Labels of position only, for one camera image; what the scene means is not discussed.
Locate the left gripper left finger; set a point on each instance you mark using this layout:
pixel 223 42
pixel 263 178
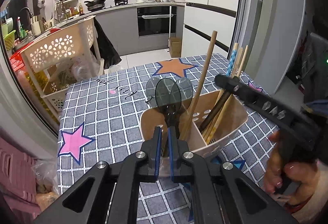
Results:
pixel 108 193

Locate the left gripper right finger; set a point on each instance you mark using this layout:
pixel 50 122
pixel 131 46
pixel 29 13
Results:
pixel 221 193

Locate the wooden chopstick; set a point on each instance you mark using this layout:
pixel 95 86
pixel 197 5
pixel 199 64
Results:
pixel 212 117
pixel 224 98
pixel 194 102
pixel 236 71

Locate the blue patterned chopstick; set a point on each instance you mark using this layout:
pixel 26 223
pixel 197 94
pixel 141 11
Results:
pixel 232 60

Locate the dark translucent spoon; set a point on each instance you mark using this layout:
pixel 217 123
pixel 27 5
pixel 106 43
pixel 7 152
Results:
pixel 151 91
pixel 168 99
pixel 181 94

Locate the person's right hand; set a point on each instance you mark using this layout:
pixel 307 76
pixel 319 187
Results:
pixel 308 204

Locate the beige plastic utensil holder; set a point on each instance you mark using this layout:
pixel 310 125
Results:
pixel 231 120

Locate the blue checkered tablecloth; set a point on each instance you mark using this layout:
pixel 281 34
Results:
pixel 109 107

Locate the pink plastic stool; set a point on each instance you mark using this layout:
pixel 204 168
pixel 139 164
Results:
pixel 19 181

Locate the black cloth on cart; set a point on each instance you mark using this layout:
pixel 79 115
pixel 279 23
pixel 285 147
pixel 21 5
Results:
pixel 106 48

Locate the beige flower-cutout storage cart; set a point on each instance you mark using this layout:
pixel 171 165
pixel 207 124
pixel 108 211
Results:
pixel 48 56

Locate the cardboard box on floor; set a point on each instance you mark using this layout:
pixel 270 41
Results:
pixel 175 47

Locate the black built-in oven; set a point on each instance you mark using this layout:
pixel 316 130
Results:
pixel 156 20

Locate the black wok on stove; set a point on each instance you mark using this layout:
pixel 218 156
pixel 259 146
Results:
pixel 95 5

